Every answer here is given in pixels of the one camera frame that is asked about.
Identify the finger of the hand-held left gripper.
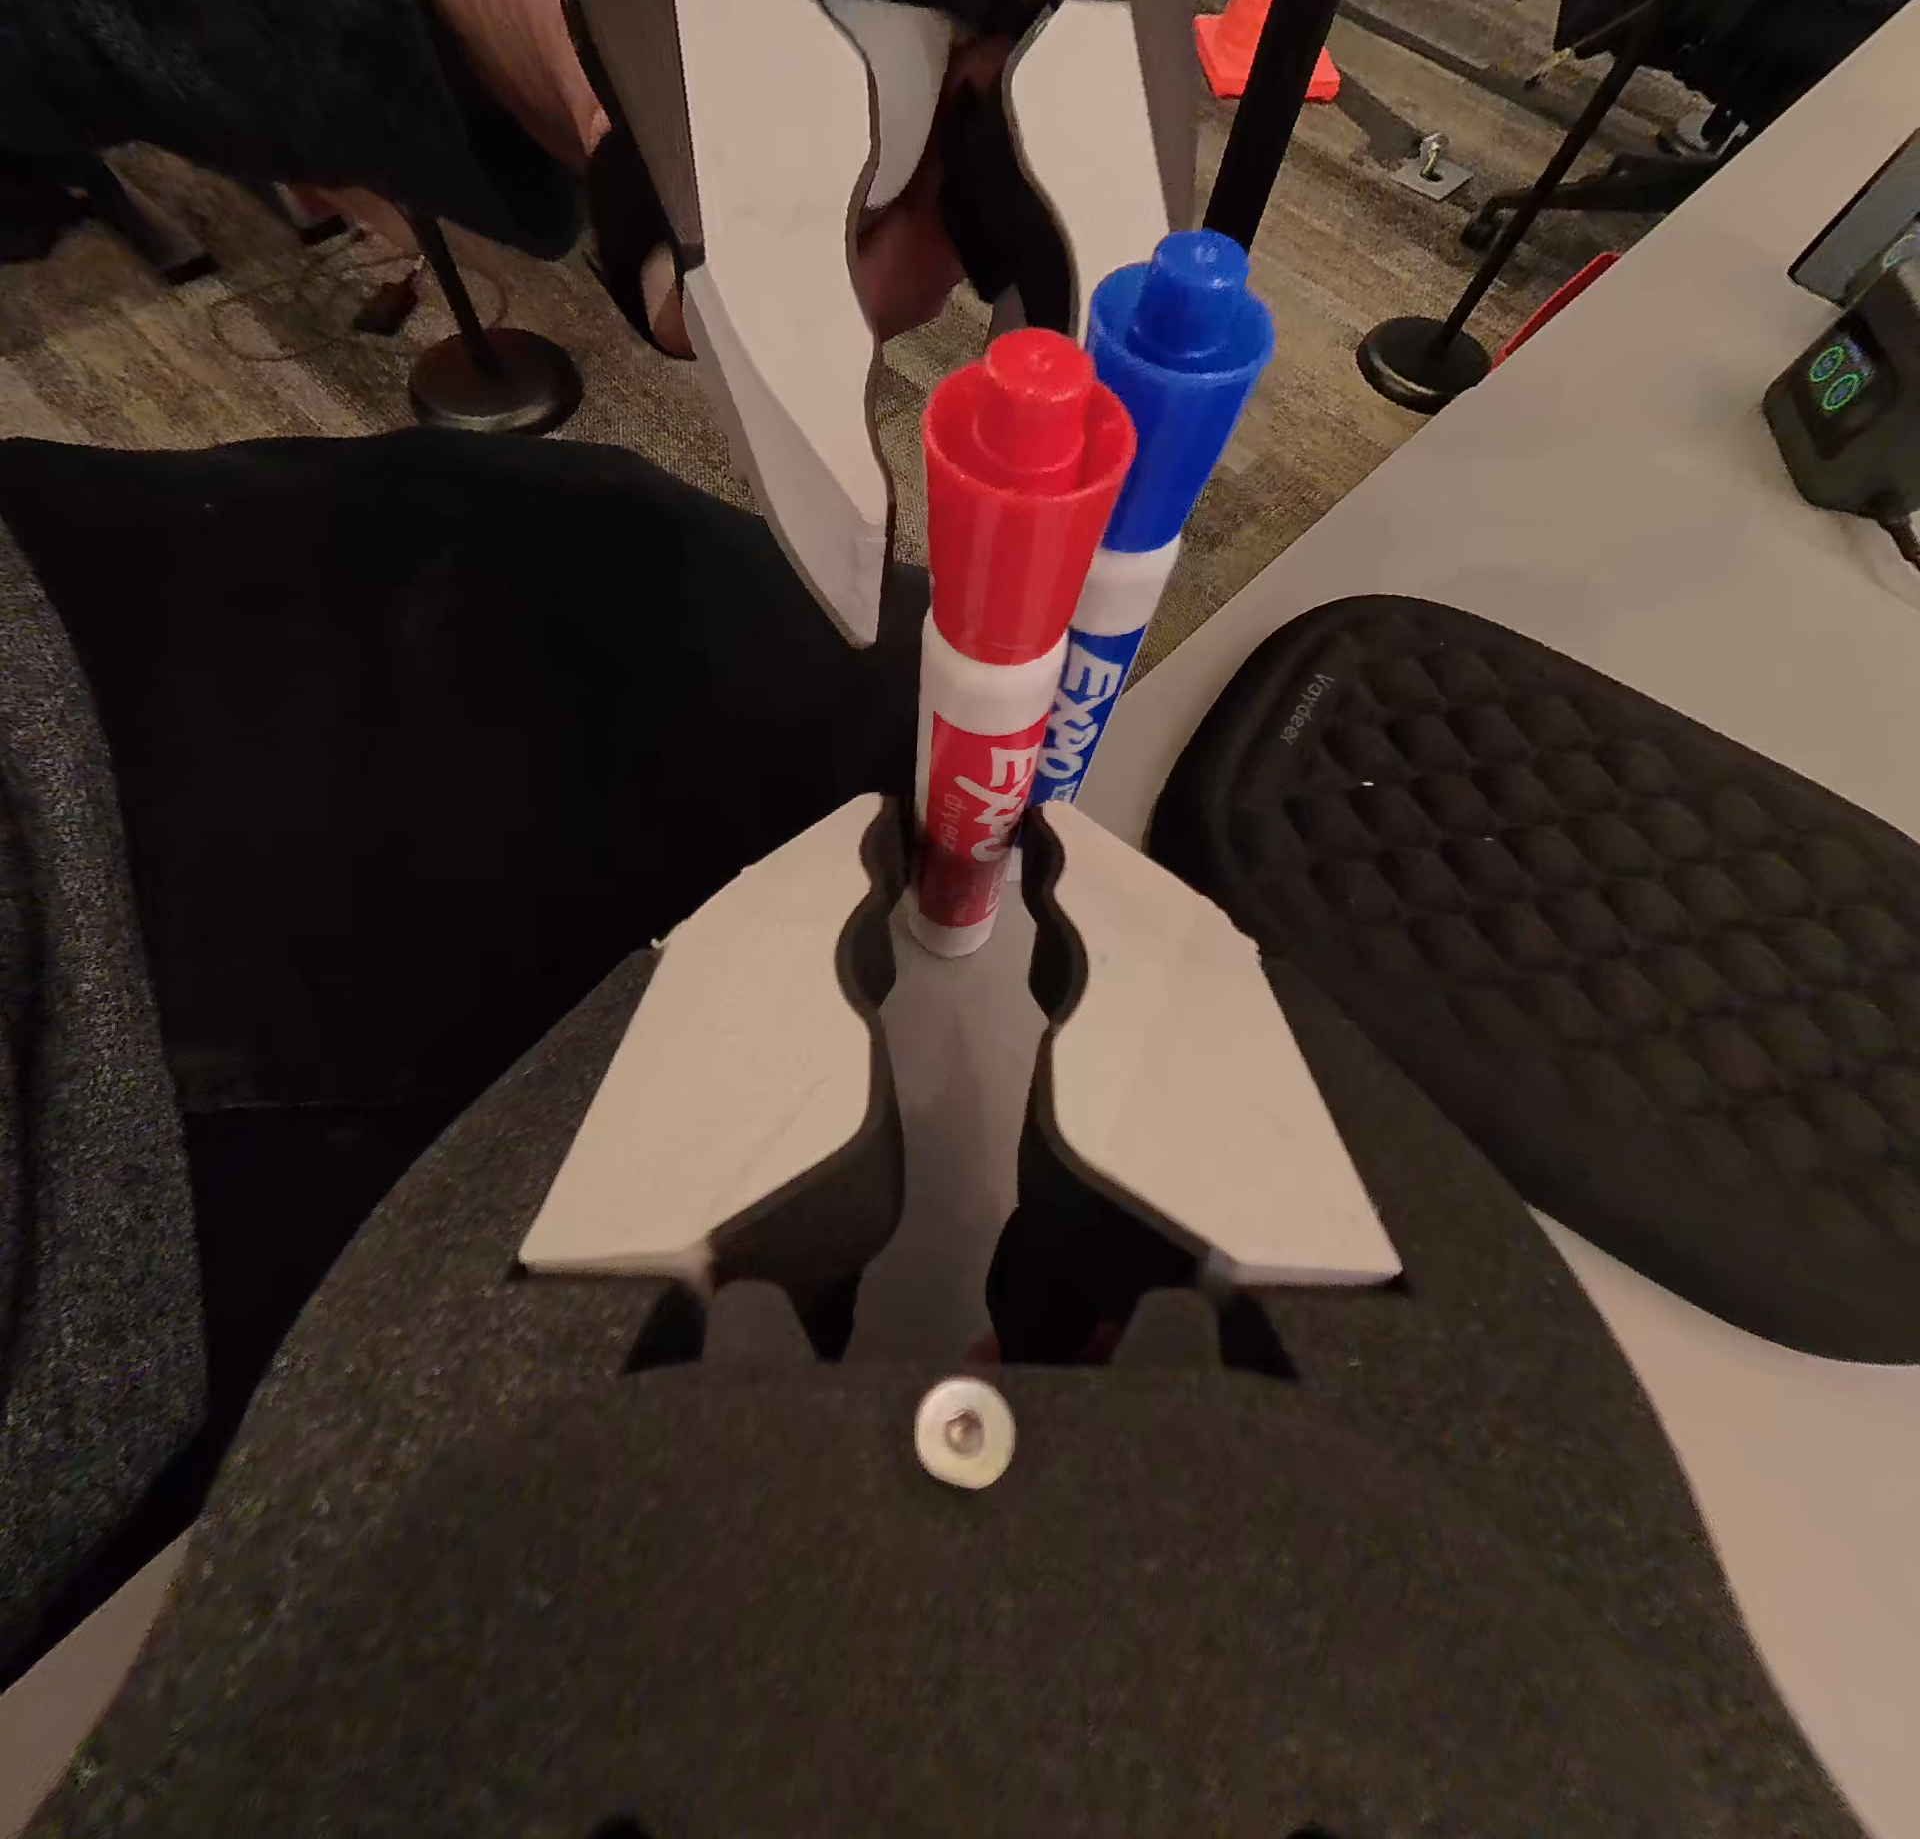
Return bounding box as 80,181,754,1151
554,0,898,652
1006,0,1205,357

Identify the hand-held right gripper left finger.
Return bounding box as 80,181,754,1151
516,791,907,1287

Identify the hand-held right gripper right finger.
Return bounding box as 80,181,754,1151
1019,800,1408,1290

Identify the blue dry erase marker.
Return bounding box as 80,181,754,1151
1057,227,1278,807

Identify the red dry erase marker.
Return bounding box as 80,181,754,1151
905,326,1139,960

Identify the person's left hand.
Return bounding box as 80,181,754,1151
418,0,970,363

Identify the orange traffic cone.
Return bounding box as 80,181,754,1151
1192,0,1341,105

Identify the black vertical pole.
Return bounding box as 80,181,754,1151
1197,0,1371,248

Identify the black round stand base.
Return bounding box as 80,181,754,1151
399,204,585,438
1357,45,1645,417

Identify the black padded wrist rest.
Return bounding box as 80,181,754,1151
1146,594,1920,1364

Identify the red flat object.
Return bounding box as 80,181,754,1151
1494,251,1625,361

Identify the person's grey sweater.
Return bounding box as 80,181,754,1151
0,517,209,1661

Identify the black charger with green icon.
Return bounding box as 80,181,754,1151
1761,237,1920,569

